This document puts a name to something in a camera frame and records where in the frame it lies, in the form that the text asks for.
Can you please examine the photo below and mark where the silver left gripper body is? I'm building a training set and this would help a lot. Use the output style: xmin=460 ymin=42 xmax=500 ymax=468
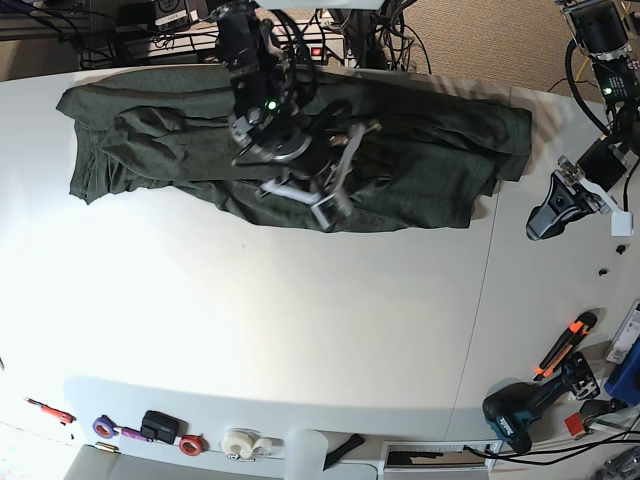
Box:
xmin=576 ymin=134 xmax=635 ymax=192

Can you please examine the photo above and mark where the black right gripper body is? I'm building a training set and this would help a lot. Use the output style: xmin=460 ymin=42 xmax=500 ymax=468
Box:
xmin=269 ymin=129 xmax=345 ymax=190

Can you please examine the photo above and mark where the dark green t-shirt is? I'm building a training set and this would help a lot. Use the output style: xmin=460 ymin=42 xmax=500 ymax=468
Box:
xmin=57 ymin=66 xmax=532 ymax=233

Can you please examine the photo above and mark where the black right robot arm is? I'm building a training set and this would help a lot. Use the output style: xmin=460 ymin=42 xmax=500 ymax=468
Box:
xmin=210 ymin=1 xmax=380 ymax=210

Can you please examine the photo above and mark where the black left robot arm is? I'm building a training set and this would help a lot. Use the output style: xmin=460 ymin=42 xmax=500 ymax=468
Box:
xmin=526 ymin=0 xmax=639 ymax=241

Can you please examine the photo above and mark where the white power strip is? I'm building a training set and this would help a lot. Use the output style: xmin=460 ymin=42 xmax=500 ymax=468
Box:
xmin=149 ymin=19 xmax=351 ymax=65

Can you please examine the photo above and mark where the orange black utility knife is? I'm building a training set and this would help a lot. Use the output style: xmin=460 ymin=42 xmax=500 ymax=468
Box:
xmin=533 ymin=311 xmax=598 ymax=382

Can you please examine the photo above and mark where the blue box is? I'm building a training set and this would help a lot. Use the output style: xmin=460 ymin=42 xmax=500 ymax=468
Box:
xmin=604 ymin=341 xmax=640 ymax=406

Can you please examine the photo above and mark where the white tape dispenser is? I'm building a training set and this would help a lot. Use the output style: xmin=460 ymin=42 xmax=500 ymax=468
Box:
xmin=219 ymin=428 xmax=284 ymax=461

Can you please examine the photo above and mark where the red tape roll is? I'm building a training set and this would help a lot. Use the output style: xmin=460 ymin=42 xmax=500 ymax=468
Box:
xmin=178 ymin=435 xmax=206 ymax=457

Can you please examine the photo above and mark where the purple marker pen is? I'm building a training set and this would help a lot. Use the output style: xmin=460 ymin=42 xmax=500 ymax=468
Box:
xmin=116 ymin=426 xmax=153 ymax=442

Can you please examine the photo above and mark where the purple tape roll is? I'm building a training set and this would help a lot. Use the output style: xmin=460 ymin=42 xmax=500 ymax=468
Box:
xmin=92 ymin=415 xmax=117 ymax=439

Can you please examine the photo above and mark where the red screwdriver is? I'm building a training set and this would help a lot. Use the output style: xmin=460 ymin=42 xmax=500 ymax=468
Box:
xmin=24 ymin=397 xmax=76 ymax=425

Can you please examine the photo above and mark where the yellow cable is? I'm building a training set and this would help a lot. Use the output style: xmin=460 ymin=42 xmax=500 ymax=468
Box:
xmin=569 ymin=47 xmax=594 ymax=99

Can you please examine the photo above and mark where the teal black cordless drill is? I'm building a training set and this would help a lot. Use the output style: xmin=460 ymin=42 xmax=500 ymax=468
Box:
xmin=482 ymin=352 xmax=600 ymax=455

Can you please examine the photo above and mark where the black action camera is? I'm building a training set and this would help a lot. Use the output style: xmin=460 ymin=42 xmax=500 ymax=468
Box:
xmin=140 ymin=410 xmax=181 ymax=444

